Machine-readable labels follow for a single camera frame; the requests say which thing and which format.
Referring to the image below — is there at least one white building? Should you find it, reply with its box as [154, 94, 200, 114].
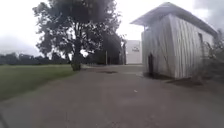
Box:
[124, 39, 143, 65]

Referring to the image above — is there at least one grey asphalt path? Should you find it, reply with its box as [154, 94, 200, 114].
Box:
[0, 64, 224, 128]

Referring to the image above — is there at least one large leafy tree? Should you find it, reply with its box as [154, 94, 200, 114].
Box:
[32, 0, 124, 72]

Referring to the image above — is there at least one pale wooden shed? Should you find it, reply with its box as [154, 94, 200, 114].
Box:
[129, 1, 218, 80]

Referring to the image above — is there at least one distant tree line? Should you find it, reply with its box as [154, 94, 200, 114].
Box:
[0, 51, 73, 66]

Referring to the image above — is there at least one green grass field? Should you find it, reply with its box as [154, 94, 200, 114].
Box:
[0, 63, 81, 101]

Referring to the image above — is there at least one bush beside shed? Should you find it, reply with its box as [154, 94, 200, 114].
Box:
[193, 29, 224, 84]

